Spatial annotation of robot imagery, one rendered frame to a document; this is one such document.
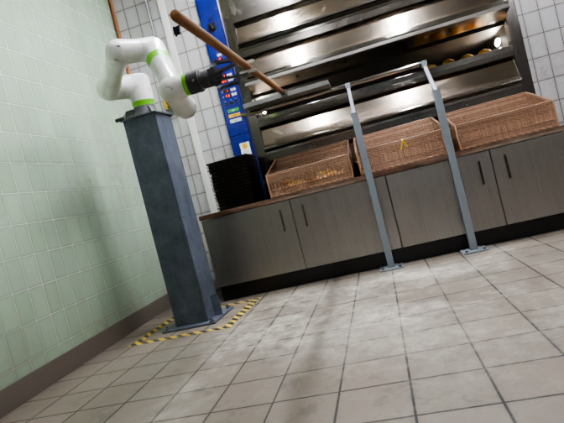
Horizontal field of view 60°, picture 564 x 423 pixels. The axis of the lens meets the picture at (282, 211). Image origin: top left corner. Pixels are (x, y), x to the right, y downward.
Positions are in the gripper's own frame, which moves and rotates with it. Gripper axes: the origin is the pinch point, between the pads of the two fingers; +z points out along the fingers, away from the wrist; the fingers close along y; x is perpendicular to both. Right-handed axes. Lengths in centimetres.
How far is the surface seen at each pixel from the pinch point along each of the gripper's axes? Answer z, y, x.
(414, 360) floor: 39, 110, 59
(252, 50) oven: -23, -44, -156
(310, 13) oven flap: 24, -57, -156
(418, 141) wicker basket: 71, 48, -101
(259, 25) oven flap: -14, -60, -158
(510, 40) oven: 148, -1, -154
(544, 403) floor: 64, 108, 96
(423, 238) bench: 61, 105, -93
